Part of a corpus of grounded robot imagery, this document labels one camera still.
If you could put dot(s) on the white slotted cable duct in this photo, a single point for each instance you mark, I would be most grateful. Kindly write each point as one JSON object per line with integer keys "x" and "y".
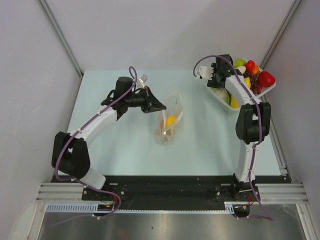
{"x": 79, "y": 208}

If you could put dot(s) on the clear zip top bag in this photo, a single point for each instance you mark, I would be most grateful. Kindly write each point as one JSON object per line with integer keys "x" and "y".
{"x": 175, "y": 106}

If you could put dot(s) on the white radish toy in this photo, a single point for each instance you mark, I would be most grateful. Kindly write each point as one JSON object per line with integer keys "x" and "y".
{"x": 241, "y": 70}

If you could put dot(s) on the yellow orange fruit toy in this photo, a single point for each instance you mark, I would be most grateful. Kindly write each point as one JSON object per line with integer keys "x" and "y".
{"x": 170, "y": 120}

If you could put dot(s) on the white cauliflower toy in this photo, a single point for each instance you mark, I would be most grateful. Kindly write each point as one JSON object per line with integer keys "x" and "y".
{"x": 222, "y": 94}

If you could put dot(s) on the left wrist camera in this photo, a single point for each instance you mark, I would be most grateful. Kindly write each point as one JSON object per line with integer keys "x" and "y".
{"x": 141, "y": 82}

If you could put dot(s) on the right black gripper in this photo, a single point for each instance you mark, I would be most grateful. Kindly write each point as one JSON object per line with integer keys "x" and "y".
{"x": 213, "y": 83}

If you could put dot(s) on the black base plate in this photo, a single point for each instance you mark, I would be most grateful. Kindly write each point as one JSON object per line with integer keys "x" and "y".
{"x": 170, "y": 193}

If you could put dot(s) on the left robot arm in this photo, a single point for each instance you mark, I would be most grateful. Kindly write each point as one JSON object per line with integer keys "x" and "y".
{"x": 71, "y": 150}

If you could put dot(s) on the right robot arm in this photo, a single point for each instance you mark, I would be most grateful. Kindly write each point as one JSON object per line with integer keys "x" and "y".
{"x": 252, "y": 125}

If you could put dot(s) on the yellow banana bunch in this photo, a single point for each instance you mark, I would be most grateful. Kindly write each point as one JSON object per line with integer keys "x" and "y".
{"x": 233, "y": 102}

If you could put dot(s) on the dark purple grape bunch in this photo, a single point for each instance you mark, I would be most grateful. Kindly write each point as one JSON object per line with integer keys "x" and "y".
{"x": 255, "y": 86}

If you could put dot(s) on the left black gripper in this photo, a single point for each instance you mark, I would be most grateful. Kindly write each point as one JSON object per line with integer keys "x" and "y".
{"x": 151, "y": 103}

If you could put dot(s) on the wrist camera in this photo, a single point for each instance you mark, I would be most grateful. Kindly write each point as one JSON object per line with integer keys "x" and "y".
{"x": 141, "y": 82}
{"x": 205, "y": 72}

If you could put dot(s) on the white plastic food basket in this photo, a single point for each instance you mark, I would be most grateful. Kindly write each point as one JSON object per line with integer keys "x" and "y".
{"x": 226, "y": 107}

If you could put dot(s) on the red bell pepper toy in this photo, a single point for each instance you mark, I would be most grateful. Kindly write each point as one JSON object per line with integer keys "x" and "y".
{"x": 265, "y": 79}

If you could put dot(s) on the aluminium frame rail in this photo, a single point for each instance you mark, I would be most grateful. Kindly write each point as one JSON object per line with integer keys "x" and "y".
{"x": 278, "y": 193}

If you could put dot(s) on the yellow pear toy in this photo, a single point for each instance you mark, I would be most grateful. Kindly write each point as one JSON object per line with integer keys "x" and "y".
{"x": 247, "y": 81}

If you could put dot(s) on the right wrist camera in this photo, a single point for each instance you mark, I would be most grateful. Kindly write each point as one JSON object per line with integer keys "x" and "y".
{"x": 205, "y": 72}

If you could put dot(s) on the green pear toy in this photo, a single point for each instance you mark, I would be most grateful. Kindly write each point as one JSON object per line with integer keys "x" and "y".
{"x": 239, "y": 62}

